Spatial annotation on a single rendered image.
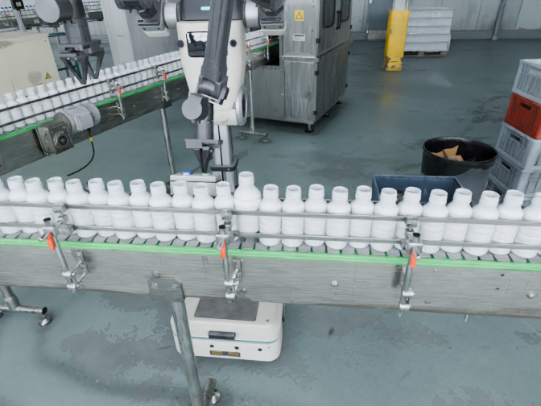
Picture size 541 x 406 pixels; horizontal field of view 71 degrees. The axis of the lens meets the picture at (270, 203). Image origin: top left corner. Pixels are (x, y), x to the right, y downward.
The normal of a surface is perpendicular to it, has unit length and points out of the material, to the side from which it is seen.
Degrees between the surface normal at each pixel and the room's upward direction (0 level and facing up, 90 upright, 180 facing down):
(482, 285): 90
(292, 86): 90
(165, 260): 90
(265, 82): 90
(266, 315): 0
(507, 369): 0
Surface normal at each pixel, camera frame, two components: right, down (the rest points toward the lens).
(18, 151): 0.91, 0.18
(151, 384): -0.03, -0.86
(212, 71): -0.33, 0.61
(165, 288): -0.11, 0.50
